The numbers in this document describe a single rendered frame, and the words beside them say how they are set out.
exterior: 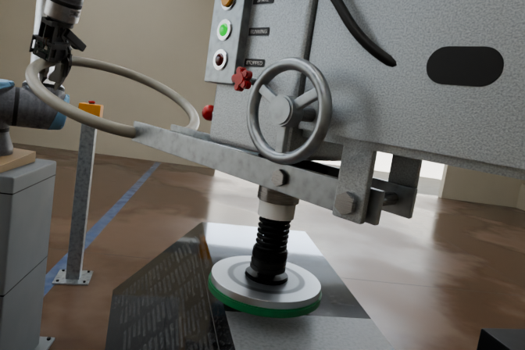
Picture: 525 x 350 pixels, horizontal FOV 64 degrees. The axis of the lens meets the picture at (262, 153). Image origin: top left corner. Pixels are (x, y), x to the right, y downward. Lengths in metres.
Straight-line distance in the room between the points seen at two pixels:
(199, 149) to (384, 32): 0.46
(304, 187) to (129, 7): 7.31
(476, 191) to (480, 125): 8.77
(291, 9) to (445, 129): 0.30
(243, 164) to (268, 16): 0.27
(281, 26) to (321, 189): 0.26
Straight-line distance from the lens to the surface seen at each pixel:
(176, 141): 0.94
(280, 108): 0.58
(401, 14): 0.59
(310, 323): 0.84
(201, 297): 0.94
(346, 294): 0.99
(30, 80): 1.22
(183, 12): 7.76
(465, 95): 0.53
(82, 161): 2.70
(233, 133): 0.73
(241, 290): 0.78
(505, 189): 9.63
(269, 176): 0.73
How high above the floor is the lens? 1.20
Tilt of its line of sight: 6 degrees down
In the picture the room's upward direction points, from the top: 9 degrees clockwise
